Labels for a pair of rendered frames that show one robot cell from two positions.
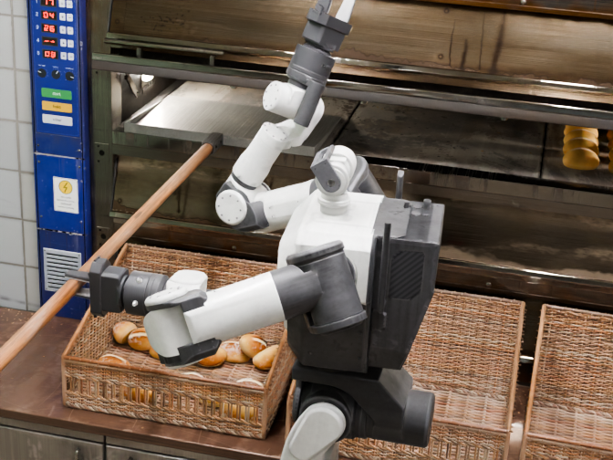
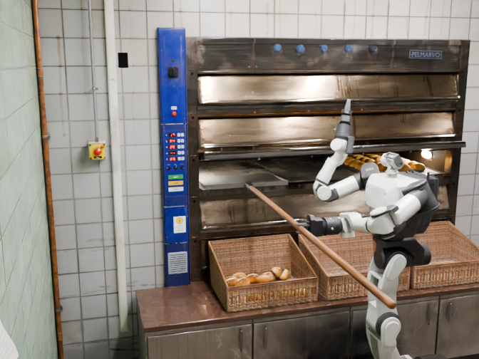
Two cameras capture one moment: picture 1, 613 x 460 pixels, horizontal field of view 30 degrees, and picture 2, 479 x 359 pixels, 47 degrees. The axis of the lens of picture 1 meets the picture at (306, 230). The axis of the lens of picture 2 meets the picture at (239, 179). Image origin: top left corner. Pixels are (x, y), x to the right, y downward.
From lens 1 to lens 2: 1.90 m
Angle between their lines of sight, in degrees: 28
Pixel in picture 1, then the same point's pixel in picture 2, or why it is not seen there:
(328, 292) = (430, 196)
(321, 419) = (399, 260)
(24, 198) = (155, 231)
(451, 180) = not seen: hidden behind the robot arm
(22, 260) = (153, 263)
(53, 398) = (219, 311)
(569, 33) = (376, 119)
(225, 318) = (408, 211)
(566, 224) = not seen: hidden behind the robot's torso
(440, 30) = (333, 125)
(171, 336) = (389, 224)
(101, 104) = (194, 179)
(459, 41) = not seen: hidden behind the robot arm
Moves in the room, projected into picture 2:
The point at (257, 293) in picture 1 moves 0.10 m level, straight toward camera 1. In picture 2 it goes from (413, 201) to (430, 206)
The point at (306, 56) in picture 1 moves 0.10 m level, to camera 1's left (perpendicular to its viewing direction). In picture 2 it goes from (346, 127) to (331, 128)
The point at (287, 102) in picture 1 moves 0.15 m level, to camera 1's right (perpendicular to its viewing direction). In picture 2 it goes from (343, 145) to (366, 144)
